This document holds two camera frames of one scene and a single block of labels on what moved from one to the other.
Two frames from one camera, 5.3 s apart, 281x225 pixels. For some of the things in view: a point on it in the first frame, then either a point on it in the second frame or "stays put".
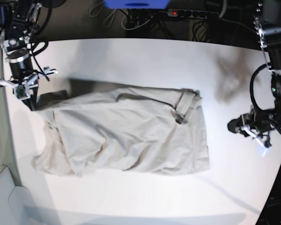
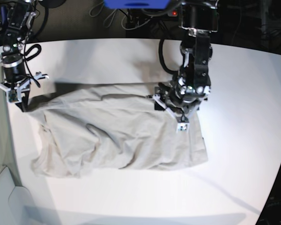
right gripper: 255,124 -> 180,106
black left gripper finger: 31,101 -> 23,105
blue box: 137,4 stays put
